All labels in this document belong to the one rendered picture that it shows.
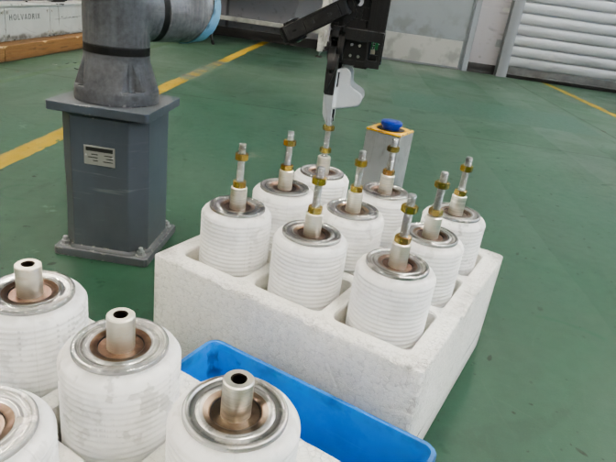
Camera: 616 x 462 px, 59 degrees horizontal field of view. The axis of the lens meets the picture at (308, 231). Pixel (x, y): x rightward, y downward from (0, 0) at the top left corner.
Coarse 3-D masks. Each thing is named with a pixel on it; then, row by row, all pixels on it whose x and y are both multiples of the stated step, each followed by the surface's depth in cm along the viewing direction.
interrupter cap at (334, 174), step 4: (308, 164) 96; (312, 164) 96; (304, 168) 94; (308, 168) 94; (312, 168) 95; (332, 168) 96; (304, 172) 92; (308, 172) 92; (312, 172) 93; (328, 172) 94; (332, 172) 94; (336, 172) 94; (340, 172) 94; (308, 176) 91; (312, 176) 91; (324, 176) 91; (328, 176) 92; (332, 176) 92; (336, 176) 92; (340, 176) 92; (328, 180) 91; (332, 180) 91
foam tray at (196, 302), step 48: (192, 240) 80; (192, 288) 72; (240, 288) 69; (480, 288) 78; (192, 336) 75; (240, 336) 71; (288, 336) 66; (336, 336) 63; (432, 336) 65; (336, 384) 65; (384, 384) 61; (432, 384) 66
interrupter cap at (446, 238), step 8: (416, 224) 77; (416, 232) 75; (440, 232) 75; (448, 232) 76; (416, 240) 71; (424, 240) 72; (432, 240) 72; (440, 240) 73; (448, 240) 73; (456, 240) 73
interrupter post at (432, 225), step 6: (426, 216) 73; (432, 216) 72; (426, 222) 73; (432, 222) 72; (438, 222) 72; (426, 228) 73; (432, 228) 73; (438, 228) 73; (426, 234) 73; (432, 234) 73; (438, 234) 74
